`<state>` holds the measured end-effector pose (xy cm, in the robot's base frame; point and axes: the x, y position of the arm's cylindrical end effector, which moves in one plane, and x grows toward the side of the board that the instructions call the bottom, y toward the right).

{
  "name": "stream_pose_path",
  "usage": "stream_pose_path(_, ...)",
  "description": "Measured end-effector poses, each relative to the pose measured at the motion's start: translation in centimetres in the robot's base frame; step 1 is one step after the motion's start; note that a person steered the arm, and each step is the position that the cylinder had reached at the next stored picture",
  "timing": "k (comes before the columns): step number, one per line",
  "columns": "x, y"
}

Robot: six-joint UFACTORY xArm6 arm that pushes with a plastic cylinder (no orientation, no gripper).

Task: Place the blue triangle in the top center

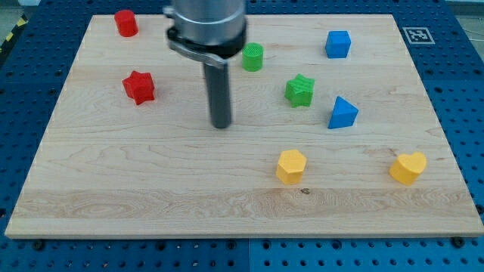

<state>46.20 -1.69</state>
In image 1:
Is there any blue triangle block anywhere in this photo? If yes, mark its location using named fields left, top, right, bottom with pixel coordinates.
left=327, top=96, right=359, bottom=129

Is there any yellow hexagon block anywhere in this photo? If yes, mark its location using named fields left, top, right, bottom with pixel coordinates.
left=276, top=150, right=307, bottom=185

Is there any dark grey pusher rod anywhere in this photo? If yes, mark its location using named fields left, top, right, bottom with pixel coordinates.
left=203, top=63, right=231, bottom=128

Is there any green star block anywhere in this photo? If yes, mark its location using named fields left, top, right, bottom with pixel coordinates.
left=284, top=73, right=315, bottom=108

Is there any green cylinder block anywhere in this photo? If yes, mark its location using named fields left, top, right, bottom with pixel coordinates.
left=242, top=42, right=264, bottom=72

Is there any wooden board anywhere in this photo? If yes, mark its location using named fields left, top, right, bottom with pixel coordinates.
left=5, top=14, right=483, bottom=239

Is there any red star block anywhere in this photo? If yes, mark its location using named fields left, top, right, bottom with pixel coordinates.
left=122, top=71, right=155, bottom=105

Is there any blue cube block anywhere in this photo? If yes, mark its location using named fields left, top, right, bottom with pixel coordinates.
left=324, top=30, right=351, bottom=59

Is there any red cylinder block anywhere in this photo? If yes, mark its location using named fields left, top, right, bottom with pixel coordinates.
left=114, top=9, right=138, bottom=37

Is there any yellow heart block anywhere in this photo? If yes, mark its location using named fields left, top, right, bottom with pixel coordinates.
left=389, top=152, right=427, bottom=186

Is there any white fiducial marker tag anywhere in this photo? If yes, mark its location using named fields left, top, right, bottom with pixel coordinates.
left=403, top=26, right=435, bottom=45

